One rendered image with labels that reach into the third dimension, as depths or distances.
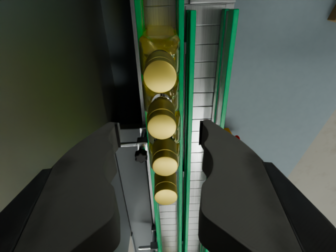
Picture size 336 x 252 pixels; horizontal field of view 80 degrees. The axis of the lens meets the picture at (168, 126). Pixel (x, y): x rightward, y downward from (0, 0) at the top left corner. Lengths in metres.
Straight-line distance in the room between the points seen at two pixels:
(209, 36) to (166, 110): 0.29
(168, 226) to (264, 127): 0.52
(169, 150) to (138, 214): 0.57
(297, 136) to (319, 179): 1.60
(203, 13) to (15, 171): 0.42
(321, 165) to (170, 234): 1.73
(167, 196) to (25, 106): 0.20
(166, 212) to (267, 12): 0.71
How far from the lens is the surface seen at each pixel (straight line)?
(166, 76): 0.21
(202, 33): 0.49
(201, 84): 0.52
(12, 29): 0.22
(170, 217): 0.83
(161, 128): 0.23
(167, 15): 0.48
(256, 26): 0.67
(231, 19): 0.42
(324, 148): 2.21
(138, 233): 0.91
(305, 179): 2.38
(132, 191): 0.72
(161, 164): 0.26
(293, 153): 0.93
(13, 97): 0.21
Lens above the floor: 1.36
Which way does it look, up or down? 60 degrees down
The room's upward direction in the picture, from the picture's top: 176 degrees clockwise
